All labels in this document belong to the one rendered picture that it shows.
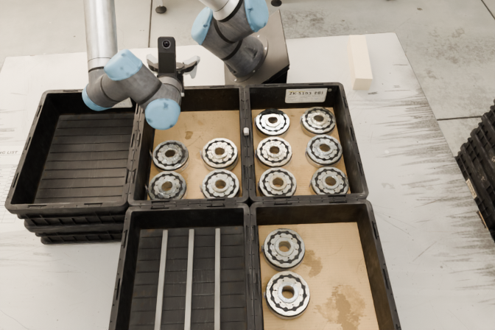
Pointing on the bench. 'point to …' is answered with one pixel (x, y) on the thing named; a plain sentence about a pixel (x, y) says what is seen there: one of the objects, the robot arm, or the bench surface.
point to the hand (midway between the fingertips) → (173, 54)
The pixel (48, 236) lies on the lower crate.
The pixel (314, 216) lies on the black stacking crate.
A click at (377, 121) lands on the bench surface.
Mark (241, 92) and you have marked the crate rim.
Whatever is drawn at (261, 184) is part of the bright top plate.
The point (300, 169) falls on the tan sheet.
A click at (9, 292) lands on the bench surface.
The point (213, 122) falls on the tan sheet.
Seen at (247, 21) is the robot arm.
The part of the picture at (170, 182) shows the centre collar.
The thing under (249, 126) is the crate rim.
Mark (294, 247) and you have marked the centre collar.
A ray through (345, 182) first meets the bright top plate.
